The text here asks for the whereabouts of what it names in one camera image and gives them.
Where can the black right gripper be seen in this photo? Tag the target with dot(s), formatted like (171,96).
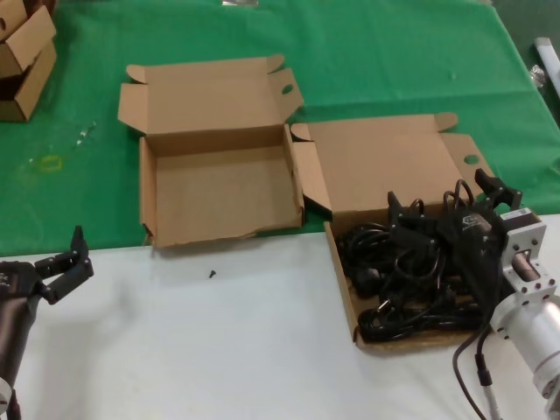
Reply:
(472,236)

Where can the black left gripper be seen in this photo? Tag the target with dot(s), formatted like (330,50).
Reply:
(15,306)

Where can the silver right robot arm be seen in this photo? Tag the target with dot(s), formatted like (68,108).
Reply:
(538,332)

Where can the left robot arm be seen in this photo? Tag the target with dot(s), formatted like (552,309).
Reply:
(2,394)

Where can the open brown cardboard box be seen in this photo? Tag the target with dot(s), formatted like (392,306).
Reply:
(385,162)

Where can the open cardboard box torn edge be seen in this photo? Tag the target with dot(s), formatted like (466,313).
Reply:
(219,197)

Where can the small open cardboard box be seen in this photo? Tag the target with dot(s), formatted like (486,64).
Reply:
(39,83)

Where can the cardboard box with holed flap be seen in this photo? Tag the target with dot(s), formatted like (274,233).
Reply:
(11,11)

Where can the white tape scraps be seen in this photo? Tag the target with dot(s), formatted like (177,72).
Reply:
(81,139)

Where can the crumpled silvery wrapper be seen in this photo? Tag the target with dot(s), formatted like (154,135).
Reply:
(536,74)

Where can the green table cloth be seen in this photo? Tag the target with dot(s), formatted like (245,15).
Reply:
(372,52)

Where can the small silver object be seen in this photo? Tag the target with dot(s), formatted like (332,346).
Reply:
(238,2)

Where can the silver aluminium wrist bracket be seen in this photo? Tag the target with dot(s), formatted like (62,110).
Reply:
(525,232)

